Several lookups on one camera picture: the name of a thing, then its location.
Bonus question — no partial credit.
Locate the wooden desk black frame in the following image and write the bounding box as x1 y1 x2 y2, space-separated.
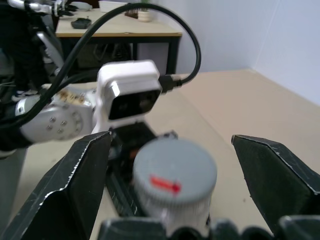
54 8 183 76

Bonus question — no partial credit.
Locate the white box with brown granules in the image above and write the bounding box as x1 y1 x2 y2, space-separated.
39 83 99 105

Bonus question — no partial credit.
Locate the white plastic jar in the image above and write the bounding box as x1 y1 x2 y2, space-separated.
149 192 214 238

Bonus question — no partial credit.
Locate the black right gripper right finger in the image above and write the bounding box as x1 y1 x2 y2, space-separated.
231 134 320 240

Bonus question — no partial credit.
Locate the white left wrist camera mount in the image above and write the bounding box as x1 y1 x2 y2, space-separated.
90 59 164 136

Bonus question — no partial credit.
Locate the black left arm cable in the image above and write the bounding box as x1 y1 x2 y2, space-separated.
0 3 202 131

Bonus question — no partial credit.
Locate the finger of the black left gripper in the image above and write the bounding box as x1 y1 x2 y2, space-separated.
106 171 149 218

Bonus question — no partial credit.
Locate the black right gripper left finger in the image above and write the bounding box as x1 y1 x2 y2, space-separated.
0 131 113 240

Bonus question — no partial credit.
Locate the potted plant white pot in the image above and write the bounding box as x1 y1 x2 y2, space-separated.
136 0 155 23

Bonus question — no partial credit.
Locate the person in dark trousers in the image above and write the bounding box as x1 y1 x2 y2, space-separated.
0 0 55 103

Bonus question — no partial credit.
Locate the grey jar lid red arrow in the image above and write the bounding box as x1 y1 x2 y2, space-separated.
131 138 218 219

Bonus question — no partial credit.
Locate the black tray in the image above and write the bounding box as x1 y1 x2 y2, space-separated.
70 17 93 30

